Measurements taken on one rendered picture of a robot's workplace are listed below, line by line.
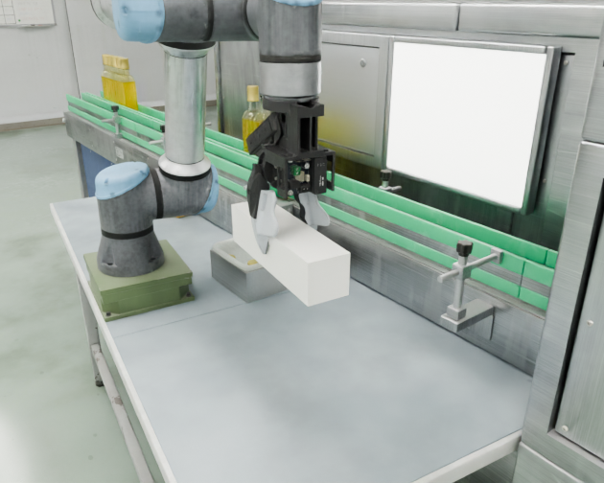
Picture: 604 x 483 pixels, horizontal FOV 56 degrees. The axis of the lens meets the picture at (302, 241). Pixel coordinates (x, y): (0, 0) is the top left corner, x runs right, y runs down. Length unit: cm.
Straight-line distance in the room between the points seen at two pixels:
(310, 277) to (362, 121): 92
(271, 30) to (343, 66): 93
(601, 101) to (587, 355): 35
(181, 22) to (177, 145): 54
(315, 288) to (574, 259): 35
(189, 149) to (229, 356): 45
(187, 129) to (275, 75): 57
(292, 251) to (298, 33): 26
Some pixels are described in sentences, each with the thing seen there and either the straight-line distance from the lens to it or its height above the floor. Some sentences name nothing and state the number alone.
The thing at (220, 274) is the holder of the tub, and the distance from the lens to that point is 141.
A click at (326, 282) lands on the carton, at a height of 108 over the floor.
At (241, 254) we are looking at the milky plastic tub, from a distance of 146.
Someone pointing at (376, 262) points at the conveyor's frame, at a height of 83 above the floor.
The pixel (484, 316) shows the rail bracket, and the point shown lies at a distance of 114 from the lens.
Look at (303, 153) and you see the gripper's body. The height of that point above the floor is 123.
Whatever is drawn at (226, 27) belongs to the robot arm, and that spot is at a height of 137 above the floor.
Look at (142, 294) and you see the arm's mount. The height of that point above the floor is 80.
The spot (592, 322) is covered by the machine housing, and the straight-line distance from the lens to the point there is 87.
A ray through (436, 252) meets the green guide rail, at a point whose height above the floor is 91.
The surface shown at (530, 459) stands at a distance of 102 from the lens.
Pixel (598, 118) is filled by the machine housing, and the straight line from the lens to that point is 79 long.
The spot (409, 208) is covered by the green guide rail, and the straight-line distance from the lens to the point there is 136.
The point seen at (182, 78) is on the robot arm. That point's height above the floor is 126.
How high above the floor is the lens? 141
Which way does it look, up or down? 23 degrees down
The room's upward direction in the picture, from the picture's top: straight up
